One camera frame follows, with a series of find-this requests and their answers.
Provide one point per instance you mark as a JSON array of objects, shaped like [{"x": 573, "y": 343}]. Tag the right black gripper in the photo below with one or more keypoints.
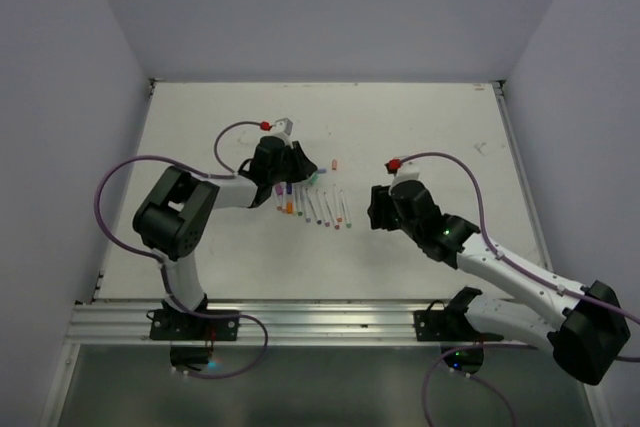
[{"x": 378, "y": 208}]

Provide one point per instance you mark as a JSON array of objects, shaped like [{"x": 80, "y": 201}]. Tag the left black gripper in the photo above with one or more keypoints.
[{"x": 304, "y": 168}]

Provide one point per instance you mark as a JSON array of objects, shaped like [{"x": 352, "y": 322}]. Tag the dark green marker pen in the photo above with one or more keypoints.
[{"x": 299, "y": 201}]

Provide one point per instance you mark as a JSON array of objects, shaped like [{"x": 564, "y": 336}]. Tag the light blue marker pen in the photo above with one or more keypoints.
[{"x": 307, "y": 217}]

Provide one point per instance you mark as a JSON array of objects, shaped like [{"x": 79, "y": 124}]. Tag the pink marker pen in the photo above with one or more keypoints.
[{"x": 332, "y": 207}]

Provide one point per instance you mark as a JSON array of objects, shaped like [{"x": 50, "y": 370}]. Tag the dark purple marker pen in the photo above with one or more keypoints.
[{"x": 317, "y": 217}]

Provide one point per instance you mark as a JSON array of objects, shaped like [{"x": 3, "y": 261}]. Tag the magenta marker pen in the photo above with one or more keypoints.
[{"x": 325, "y": 216}]

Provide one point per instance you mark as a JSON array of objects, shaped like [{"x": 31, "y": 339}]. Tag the light green marker pen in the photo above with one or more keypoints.
[{"x": 346, "y": 210}]

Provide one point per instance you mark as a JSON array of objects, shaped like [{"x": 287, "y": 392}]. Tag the dark orange marker pen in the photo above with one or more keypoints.
[{"x": 337, "y": 202}]

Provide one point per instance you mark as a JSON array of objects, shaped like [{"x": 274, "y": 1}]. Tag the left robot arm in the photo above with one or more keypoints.
[{"x": 171, "y": 222}]

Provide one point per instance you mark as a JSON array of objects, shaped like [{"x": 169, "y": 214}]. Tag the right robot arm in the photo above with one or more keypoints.
[{"x": 578, "y": 326}]

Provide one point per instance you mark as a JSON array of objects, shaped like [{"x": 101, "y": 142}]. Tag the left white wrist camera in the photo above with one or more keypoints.
[{"x": 282, "y": 129}]

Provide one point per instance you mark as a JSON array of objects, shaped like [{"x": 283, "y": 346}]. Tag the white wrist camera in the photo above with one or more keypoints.
[
  {"x": 282, "y": 129},
  {"x": 406, "y": 172}
]

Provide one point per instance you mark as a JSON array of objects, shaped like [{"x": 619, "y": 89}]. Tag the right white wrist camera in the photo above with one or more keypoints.
[{"x": 406, "y": 172}]

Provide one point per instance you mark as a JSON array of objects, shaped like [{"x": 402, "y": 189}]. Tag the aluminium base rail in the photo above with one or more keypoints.
[{"x": 277, "y": 323}]

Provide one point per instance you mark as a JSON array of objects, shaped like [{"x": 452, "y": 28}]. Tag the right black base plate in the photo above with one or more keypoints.
[{"x": 449, "y": 324}]

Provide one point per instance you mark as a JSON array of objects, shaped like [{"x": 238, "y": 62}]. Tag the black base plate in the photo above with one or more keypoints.
[
  {"x": 170, "y": 325},
  {"x": 449, "y": 324}
]

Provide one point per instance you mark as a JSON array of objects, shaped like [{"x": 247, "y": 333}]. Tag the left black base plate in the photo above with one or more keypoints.
[{"x": 170, "y": 325}]

